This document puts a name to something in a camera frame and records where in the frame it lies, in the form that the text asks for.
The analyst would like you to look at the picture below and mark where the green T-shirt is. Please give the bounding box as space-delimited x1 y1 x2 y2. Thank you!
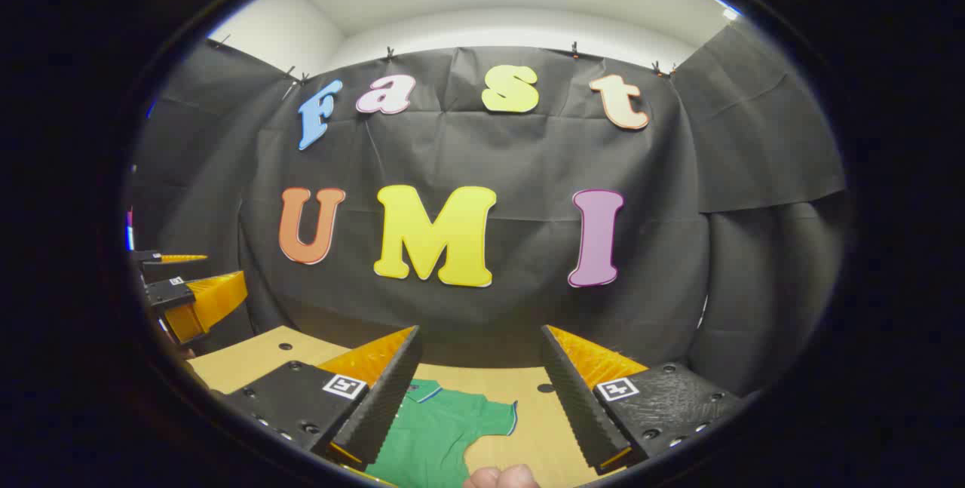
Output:
366 379 519 488

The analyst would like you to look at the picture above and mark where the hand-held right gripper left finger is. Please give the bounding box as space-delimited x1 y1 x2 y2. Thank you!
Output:
219 326 423 474

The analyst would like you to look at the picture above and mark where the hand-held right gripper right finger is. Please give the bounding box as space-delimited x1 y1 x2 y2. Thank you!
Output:
540 324 755 476

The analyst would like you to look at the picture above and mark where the black backdrop cloth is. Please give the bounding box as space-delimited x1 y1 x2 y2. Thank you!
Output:
128 17 849 398

